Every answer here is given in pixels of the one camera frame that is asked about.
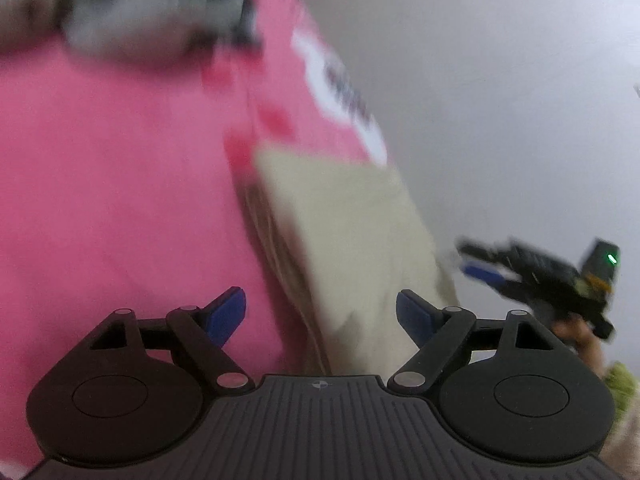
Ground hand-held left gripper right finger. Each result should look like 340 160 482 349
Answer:
389 289 576 395

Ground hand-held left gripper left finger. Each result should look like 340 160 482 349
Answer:
89 286 253 391

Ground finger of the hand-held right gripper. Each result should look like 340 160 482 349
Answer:
457 238 511 261
462 264 506 285

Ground beige pants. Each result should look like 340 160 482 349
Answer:
240 142 461 376

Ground person's right hand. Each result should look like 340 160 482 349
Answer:
552 316 603 376

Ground yellow green cloth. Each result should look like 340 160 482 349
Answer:
600 360 632 426

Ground pink floral bed sheet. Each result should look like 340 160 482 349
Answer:
0 0 391 471

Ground grey hoodie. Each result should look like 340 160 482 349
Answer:
60 0 256 61

